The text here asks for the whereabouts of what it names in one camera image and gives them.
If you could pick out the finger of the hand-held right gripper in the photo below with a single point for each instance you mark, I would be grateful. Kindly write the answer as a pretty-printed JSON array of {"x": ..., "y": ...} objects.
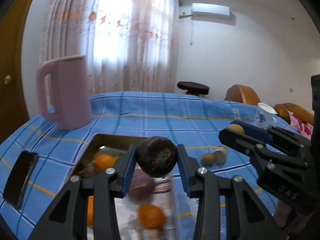
[
  {"x": 257, "y": 132},
  {"x": 240, "y": 142}
]

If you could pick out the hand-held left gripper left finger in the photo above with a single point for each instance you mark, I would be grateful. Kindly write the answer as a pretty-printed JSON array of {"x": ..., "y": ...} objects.
[{"x": 127, "y": 175}]

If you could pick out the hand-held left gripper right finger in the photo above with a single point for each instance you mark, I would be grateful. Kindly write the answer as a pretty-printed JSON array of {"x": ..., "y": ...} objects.
[{"x": 185, "y": 177}]

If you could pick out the tan round fruit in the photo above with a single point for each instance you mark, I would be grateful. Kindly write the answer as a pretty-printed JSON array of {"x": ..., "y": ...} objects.
[{"x": 237, "y": 129}]

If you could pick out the pale purple round fruit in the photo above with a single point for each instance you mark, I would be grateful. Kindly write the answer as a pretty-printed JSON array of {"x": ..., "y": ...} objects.
[{"x": 142, "y": 187}]

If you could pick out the dark purple passion fruit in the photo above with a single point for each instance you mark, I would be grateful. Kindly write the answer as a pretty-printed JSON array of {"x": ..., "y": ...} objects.
[{"x": 156, "y": 157}]

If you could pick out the rectangular metal tin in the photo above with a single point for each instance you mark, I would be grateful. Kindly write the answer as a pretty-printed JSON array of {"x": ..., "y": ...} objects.
[{"x": 110, "y": 141}]

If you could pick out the white mug with blue print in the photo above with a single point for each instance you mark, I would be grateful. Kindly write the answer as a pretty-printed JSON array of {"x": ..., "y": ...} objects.
[{"x": 265, "y": 115}]

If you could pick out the brown mushroom toy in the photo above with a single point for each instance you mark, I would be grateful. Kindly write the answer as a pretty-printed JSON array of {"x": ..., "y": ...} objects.
[{"x": 221, "y": 155}]

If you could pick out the person's pink clothing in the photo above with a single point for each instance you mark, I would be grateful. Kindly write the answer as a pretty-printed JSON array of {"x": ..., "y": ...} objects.
[{"x": 285, "y": 210}]

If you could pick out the brown kiwi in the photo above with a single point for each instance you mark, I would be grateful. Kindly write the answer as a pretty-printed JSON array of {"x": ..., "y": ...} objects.
[{"x": 208, "y": 158}]

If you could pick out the printed paper sheet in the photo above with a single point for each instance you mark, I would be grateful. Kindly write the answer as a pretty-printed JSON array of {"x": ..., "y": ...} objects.
[{"x": 125, "y": 215}]

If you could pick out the brown leather armchair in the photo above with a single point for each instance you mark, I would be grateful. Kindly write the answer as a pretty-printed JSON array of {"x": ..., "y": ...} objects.
[{"x": 240, "y": 92}]

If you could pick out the pink floral cushion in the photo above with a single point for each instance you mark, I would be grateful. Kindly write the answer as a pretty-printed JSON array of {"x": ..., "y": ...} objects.
[{"x": 302, "y": 127}]

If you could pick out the brown leather sofa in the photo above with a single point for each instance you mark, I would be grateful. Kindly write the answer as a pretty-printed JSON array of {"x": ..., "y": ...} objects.
[{"x": 300, "y": 110}]

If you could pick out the blue plaid tablecloth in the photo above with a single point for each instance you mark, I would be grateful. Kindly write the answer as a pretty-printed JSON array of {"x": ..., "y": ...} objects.
[{"x": 162, "y": 115}]

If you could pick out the dark round stool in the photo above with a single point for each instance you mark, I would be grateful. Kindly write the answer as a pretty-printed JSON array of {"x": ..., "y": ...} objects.
[{"x": 192, "y": 86}]

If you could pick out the pink electric kettle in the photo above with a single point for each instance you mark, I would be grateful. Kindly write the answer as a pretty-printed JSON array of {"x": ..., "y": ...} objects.
[{"x": 67, "y": 92}]

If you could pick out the black smartphone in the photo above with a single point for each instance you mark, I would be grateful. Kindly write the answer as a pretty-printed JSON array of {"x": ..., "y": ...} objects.
[{"x": 20, "y": 180}]

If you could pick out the white air conditioner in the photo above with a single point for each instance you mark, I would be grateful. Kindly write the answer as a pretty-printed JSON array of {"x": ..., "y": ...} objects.
[{"x": 210, "y": 10}]

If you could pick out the sheer floral curtain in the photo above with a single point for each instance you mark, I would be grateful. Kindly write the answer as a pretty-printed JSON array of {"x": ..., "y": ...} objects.
[{"x": 125, "y": 42}]

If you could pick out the wooden door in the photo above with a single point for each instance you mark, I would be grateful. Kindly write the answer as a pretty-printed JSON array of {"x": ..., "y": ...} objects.
[{"x": 10, "y": 92}]

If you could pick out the brass door knob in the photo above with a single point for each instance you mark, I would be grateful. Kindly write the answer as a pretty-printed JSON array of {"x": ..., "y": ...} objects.
[{"x": 7, "y": 79}]

